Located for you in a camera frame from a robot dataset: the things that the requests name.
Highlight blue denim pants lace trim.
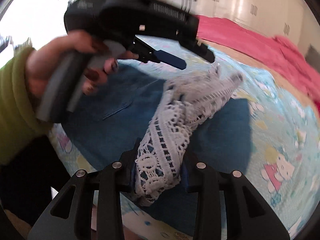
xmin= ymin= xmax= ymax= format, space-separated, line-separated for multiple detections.
xmin=62 ymin=62 xmax=253 ymax=235

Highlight green sleeve left forearm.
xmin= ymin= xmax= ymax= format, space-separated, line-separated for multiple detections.
xmin=1 ymin=47 xmax=53 ymax=165

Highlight left hand painted nails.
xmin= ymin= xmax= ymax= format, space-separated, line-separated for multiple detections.
xmin=25 ymin=30 xmax=119 ymax=99

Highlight cartoon cat print sheet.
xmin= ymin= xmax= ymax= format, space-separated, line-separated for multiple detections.
xmin=49 ymin=38 xmax=319 ymax=238

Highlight pink duvet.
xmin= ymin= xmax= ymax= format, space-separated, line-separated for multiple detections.
xmin=197 ymin=15 xmax=319 ymax=103

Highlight white wardrobe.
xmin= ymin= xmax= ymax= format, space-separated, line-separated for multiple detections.
xmin=196 ymin=0 xmax=304 ymax=44

